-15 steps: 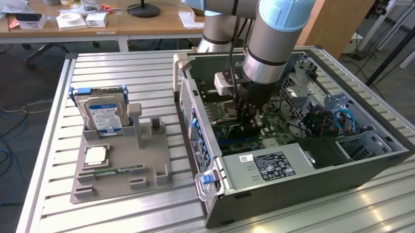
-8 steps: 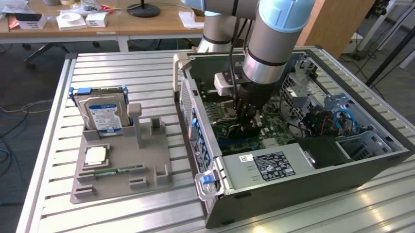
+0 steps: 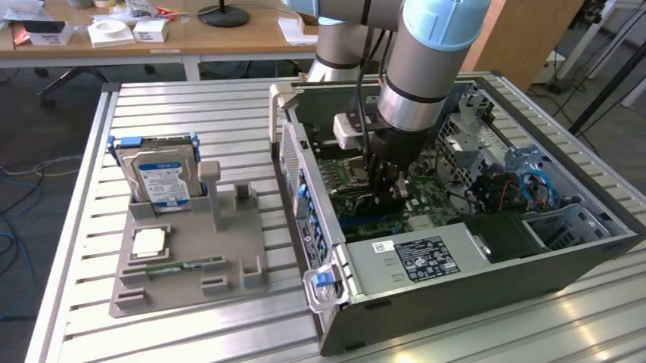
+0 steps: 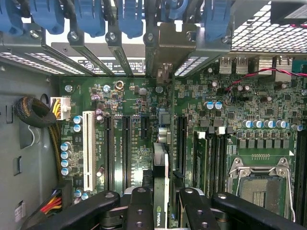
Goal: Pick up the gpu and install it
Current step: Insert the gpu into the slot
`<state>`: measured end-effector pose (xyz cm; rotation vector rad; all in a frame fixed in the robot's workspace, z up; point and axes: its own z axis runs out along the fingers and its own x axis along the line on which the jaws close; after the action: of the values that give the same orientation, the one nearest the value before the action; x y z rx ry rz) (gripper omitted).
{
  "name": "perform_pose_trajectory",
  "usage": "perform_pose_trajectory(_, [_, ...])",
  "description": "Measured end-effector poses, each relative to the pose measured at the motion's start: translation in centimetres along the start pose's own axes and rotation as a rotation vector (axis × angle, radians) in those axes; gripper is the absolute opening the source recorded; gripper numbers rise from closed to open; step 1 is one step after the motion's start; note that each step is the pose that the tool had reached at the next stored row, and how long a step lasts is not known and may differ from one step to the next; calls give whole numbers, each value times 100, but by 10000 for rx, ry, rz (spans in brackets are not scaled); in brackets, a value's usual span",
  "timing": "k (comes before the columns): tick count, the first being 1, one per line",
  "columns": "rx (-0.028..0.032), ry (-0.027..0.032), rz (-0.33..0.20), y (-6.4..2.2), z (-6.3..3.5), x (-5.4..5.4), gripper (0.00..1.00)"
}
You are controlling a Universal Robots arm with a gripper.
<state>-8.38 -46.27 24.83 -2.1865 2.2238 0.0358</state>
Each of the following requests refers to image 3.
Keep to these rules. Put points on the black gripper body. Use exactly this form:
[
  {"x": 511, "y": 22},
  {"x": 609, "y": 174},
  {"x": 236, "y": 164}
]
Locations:
[{"x": 396, "y": 147}]

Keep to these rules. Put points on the Nvidia graphics card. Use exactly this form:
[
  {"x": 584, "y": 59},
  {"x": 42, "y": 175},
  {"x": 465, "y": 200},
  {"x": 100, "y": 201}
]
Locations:
[{"x": 361, "y": 208}]

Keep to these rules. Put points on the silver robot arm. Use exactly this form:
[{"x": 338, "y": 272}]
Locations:
[{"x": 429, "y": 56}]

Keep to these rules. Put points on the CPU socket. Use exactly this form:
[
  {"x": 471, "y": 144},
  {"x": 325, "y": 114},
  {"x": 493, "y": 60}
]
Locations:
[{"x": 356, "y": 170}]

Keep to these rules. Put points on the RAM stick with black chips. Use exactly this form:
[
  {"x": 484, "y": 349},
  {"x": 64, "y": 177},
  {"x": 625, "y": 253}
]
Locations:
[{"x": 350, "y": 193}]

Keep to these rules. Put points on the green motherboard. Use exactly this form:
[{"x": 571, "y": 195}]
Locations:
[{"x": 429, "y": 204}]

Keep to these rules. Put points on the blue expansion slot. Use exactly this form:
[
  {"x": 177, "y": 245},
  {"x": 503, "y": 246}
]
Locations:
[{"x": 348, "y": 220}]

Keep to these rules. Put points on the silver perforated disk bay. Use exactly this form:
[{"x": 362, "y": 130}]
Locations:
[{"x": 469, "y": 151}]

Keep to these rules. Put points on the grey power supply unit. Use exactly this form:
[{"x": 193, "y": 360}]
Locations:
[{"x": 375, "y": 268}]

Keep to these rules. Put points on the open black PC case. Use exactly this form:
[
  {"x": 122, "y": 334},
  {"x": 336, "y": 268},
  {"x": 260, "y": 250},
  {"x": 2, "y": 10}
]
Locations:
[{"x": 455, "y": 295}]

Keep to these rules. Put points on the white paper stack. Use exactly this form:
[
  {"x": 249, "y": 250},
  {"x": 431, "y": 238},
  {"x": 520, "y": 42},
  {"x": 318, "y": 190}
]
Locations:
[{"x": 298, "y": 34}]

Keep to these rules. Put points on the white floor device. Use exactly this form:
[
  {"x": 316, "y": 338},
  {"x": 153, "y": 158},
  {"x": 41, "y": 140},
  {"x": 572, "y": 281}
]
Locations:
[{"x": 551, "y": 68}]

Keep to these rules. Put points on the brown cardboard box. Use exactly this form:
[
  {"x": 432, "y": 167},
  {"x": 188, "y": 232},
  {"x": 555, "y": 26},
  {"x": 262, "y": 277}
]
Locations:
[{"x": 308, "y": 19}]

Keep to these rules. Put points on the wooden cabinet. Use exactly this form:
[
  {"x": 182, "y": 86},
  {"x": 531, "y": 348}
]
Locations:
[{"x": 531, "y": 38}]

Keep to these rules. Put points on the grey parts rack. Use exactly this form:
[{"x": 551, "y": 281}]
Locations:
[{"x": 197, "y": 246}]

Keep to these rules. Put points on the wooden desk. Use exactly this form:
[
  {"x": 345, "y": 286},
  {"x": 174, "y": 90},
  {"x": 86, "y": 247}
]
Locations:
[
  {"x": 76, "y": 51},
  {"x": 253, "y": 38}
]

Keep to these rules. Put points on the hard disk in blue carrier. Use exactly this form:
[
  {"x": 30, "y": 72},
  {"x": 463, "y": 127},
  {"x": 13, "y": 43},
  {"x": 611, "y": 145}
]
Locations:
[{"x": 160, "y": 177}]

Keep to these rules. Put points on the black stand pole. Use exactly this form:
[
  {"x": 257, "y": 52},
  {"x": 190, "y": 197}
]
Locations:
[{"x": 605, "y": 87}]

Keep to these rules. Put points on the green RAM stick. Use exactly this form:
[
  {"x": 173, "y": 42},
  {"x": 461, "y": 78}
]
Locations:
[{"x": 177, "y": 265}]

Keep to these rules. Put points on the silver CPU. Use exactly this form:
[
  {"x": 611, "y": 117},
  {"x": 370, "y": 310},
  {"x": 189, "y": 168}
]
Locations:
[{"x": 149, "y": 244}]

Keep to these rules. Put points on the black lamp base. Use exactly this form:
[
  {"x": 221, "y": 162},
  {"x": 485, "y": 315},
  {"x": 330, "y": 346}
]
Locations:
[{"x": 225, "y": 18}]

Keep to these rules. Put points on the white labelled box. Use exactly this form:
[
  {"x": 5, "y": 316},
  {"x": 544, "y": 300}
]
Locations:
[{"x": 150, "y": 31}]

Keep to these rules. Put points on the white box with tape roll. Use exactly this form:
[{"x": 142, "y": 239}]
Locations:
[{"x": 112, "y": 35}]

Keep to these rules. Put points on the black office chair base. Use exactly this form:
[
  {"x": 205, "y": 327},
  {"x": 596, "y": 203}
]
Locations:
[{"x": 72, "y": 81}]

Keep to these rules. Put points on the white box with black lid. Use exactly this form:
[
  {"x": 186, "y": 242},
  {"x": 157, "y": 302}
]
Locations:
[{"x": 50, "y": 33}]

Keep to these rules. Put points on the crumpled white paper pile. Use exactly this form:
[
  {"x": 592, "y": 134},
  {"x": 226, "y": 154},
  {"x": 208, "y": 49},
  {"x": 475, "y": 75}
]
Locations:
[{"x": 23, "y": 9}]

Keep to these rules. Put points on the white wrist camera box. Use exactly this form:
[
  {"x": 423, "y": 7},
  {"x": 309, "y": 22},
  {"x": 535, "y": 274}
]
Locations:
[{"x": 349, "y": 130}]

